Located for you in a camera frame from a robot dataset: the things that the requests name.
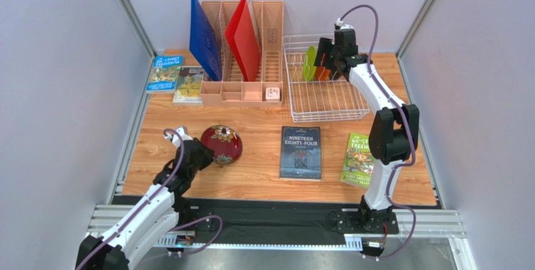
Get green 65-Storey Treehouse book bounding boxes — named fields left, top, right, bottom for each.
left=340, top=132, right=375, bottom=189

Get blue Treehouse book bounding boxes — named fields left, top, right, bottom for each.
left=145, top=56, right=183, bottom=94

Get aluminium frame rail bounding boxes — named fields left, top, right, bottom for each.
left=75, top=203, right=477, bottom=270

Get Nineteen Eighty-Four book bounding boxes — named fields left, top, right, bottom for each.
left=279, top=126, right=322, bottom=181

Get red floral plate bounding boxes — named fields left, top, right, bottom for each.
left=201, top=125, right=243, bottom=165

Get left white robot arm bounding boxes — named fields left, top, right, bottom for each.
left=76, top=138, right=214, bottom=269

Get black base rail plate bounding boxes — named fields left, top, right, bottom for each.
left=144, top=195, right=400, bottom=246

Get white wire dish rack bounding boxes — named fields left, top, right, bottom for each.
left=283, top=34, right=370, bottom=123

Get pink plastic file organizer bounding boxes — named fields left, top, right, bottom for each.
left=200, top=1, right=284, bottom=108

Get blue plastic folder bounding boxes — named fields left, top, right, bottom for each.
left=189, top=0, right=222, bottom=82

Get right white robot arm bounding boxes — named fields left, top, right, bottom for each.
left=315, top=24, right=419, bottom=232

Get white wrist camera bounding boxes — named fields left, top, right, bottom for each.
left=163, top=126, right=193, bottom=143
left=334, top=18, right=355, bottom=31

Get red plastic folder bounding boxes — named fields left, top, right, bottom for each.
left=224, top=0, right=261, bottom=82

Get orange plate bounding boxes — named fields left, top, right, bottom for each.
left=315, top=66, right=331, bottom=82

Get illustrated garden cover book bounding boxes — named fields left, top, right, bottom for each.
left=173, top=67, right=204, bottom=106

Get green plate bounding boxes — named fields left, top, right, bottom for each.
left=303, top=46, right=317, bottom=82

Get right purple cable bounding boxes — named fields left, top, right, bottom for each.
left=335, top=4, right=418, bottom=261

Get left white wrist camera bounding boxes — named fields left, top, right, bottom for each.
left=163, top=126, right=193, bottom=143

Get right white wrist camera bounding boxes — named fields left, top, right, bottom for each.
left=334, top=18, right=355, bottom=31

